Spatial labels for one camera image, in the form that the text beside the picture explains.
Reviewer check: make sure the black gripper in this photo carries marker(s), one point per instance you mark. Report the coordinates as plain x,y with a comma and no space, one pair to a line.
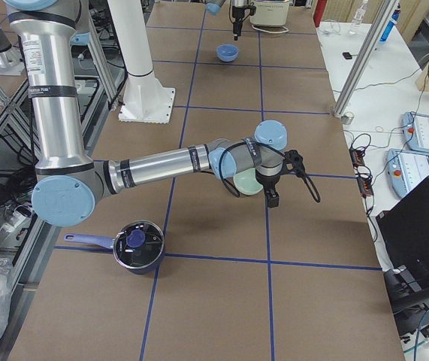
269,184
238,16

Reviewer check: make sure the blue bowl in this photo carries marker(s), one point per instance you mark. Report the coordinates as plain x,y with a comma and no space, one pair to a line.
227,52

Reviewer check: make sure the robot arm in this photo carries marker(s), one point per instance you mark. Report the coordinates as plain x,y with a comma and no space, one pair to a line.
214,6
70,183

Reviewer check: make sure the green bowl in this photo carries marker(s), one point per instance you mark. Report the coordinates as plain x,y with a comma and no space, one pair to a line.
246,182

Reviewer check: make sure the beige appliance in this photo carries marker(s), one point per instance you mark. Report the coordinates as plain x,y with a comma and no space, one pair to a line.
270,13

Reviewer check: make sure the black orange power strip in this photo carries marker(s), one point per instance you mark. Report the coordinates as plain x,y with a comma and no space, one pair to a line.
363,174

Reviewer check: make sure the clear plastic bottle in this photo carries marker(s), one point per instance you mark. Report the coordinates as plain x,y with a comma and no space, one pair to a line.
358,17

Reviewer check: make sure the lower teach pendant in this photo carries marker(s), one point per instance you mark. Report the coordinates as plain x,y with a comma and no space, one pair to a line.
406,169

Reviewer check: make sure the teach pendant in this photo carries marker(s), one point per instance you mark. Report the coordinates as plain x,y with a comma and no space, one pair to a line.
415,127
406,169

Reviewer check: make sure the dark blue saucepan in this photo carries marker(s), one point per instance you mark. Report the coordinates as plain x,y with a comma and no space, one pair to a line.
138,247

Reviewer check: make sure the black laptop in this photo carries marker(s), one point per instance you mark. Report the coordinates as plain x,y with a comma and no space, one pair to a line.
405,229

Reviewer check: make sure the blue water bottle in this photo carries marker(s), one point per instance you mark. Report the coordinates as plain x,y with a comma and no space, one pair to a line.
391,23

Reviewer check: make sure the upper teach pendant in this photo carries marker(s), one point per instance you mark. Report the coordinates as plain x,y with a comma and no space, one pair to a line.
415,127

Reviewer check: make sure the black monitor stand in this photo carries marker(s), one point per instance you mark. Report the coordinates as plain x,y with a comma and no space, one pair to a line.
406,291

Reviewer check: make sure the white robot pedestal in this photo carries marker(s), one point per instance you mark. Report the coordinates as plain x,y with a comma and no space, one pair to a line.
144,99

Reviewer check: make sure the aluminium frame post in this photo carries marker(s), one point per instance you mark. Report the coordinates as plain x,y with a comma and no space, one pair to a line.
380,22

